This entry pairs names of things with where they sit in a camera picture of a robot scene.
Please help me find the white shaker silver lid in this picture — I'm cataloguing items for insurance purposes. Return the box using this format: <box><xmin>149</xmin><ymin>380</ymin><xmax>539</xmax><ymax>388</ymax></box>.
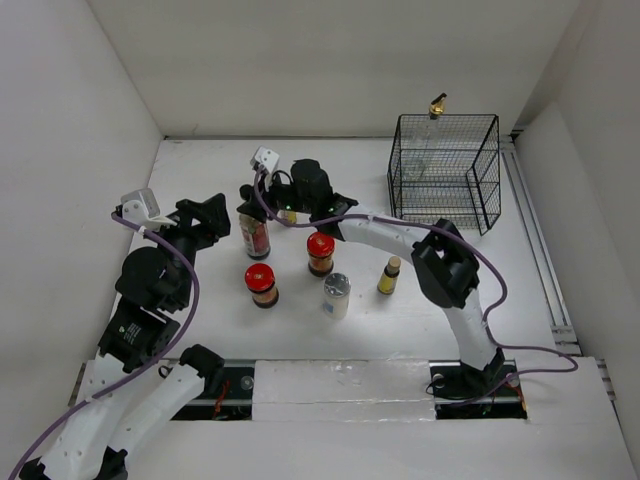
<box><xmin>322</xmin><ymin>272</ymin><xmax>351</xmax><ymax>320</ymax></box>

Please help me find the clear glass oil bottle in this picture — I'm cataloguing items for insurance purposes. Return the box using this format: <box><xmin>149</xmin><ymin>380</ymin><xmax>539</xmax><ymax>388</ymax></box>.
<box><xmin>406</xmin><ymin>92</ymin><xmax>447</xmax><ymax>181</ymax></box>

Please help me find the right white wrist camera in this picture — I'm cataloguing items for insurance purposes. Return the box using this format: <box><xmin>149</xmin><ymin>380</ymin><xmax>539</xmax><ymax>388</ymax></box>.
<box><xmin>250</xmin><ymin>146</ymin><xmax>280</xmax><ymax>174</ymax></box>

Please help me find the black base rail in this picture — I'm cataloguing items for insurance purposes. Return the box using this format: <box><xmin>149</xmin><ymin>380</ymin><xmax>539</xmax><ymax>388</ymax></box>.
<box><xmin>173</xmin><ymin>360</ymin><xmax>528</xmax><ymax>423</ymax></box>

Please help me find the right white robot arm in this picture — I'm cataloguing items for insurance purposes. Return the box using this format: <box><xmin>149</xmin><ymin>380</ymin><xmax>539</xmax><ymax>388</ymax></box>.
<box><xmin>238</xmin><ymin>159</ymin><xmax>504</xmax><ymax>400</ymax></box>

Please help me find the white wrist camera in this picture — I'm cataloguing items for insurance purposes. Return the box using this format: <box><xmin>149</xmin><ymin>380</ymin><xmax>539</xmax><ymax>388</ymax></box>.
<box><xmin>116</xmin><ymin>188</ymin><xmax>177</xmax><ymax>231</ymax></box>
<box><xmin>250</xmin><ymin>146</ymin><xmax>280</xmax><ymax>174</ymax></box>

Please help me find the black wire basket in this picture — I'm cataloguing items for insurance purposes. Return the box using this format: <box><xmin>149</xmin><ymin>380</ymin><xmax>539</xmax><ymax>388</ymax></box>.
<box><xmin>387</xmin><ymin>114</ymin><xmax>501</xmax><ymax>235</ymax></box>

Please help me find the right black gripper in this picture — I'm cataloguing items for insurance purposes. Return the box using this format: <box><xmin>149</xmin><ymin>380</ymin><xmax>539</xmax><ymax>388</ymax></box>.
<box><xmin>236</xmin><ymin>168</ymin><xmax>316</xmax><ymax>223</ymax></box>

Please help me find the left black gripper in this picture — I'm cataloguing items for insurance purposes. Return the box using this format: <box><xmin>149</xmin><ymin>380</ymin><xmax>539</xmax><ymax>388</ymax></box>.
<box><xmin>145</xmin><ymin>192</ymin><xmax>230</xmax><ymax>306</ymax></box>

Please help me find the yellow bottle cork cap front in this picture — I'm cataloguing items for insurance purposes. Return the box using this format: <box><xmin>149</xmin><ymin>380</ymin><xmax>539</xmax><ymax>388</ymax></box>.
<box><xmin>377</xmin><ymin>256</ymin><xmax>401</xmax><ymax>295</ymax></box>

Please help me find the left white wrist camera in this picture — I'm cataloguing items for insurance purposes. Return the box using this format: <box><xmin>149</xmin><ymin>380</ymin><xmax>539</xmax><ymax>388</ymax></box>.
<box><xmin>116</xmin><ymin>188</ymin><xmax>177</xmax><ymax>231</ymax></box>

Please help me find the red label sauce bottle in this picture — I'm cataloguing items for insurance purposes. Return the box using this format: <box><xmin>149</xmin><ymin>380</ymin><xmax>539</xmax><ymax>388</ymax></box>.
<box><xmin>239</xmin><ymin>213</ymin><xmax>271</xmax><ymax>259</ymax></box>

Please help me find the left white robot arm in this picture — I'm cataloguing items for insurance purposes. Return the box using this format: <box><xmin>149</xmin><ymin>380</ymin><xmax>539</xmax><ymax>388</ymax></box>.
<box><xmin>9</xmin><ymin>188</ymin><xmax>231</xmax><ymax>479</ymax></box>

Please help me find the red lid jar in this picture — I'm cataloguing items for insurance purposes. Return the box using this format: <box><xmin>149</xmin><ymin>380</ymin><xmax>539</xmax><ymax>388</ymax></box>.
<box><xmin>306</xmin><ymin>232</ymin><xmax>335</xmax><ymax>277</ymax></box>
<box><xmin>244</xmin><ymin>263</ymin><xmax>279</xmax><ymax>309</ymax></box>

